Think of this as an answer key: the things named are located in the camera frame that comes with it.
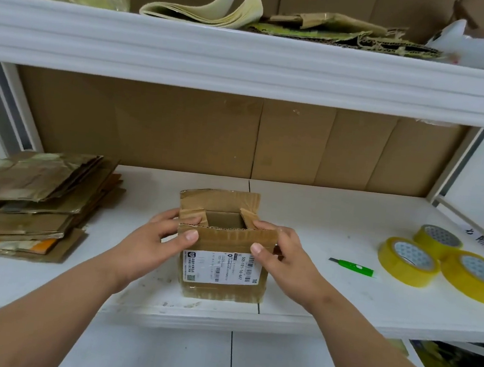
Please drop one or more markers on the person's right thumb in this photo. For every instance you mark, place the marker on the person's right thumb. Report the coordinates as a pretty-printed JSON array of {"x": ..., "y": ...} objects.
[{"x": 262, "y": 254}]

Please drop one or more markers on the person's left thumb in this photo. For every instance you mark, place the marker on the person's left thumb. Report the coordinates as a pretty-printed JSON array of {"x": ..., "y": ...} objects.
[{"x": 183, "y": 239}]

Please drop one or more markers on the brown cardboard back panel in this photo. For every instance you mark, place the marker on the brown cardboard back panel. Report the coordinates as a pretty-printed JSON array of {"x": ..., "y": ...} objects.
[
  {"x": 144, "y": 123},
  {"x": 357, "y": 150}
]

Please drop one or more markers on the green utility knife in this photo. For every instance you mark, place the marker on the green utility knife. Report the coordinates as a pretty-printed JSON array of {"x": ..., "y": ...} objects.
[{"x": 356, "y": 268}]

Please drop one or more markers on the white shelf unit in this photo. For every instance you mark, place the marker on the white shelf unit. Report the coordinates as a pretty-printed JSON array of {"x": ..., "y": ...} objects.
[{"x": 237, "y": 64}]

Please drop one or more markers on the small labelled cardboard box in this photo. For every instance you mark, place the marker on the small labelled cardboard box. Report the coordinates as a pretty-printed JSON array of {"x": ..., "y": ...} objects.
[{"x": 219, "y": 280}]

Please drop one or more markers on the person's right hand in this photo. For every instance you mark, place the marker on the person's right hand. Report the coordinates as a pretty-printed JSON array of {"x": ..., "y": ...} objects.
[{"x": 293, "y": 266}]

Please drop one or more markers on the person's right forearm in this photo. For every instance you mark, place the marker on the person's right forearm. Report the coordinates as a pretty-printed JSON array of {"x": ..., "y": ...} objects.
[{"x": 374, "y": 363}]

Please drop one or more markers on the person's left hand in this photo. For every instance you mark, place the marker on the person's left hand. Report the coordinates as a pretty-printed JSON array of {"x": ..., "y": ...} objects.
[{"x": 144, "y": 250}]

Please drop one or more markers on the person's left forearm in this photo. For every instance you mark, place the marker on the person's left forearm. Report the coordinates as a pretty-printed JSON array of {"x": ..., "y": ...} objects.
[{"x": 33, "y": 323}]

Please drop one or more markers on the stack of flattened cardboard boxes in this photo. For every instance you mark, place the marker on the stack of flattened cardboard boxes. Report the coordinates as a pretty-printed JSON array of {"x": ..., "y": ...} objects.
[{"x": 29, "y": 193}]

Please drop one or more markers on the white plastic object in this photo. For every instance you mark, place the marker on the white plastic object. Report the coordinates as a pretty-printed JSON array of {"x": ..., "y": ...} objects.
[{"x": 472, "y": 48}]

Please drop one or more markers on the yellow packing tape roll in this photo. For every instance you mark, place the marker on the yellow packing tape roll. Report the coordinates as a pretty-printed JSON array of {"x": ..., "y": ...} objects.
[
  {"x": 470, "y": 287},
  {"x": 405, "y": 269},
  {"x": 427, "y": 244}
]

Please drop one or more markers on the torn flat cardboard pieces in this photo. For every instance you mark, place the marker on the torn flat cardboard pieces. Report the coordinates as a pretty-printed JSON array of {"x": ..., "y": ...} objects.
[{"x": 335, "y": 29}]

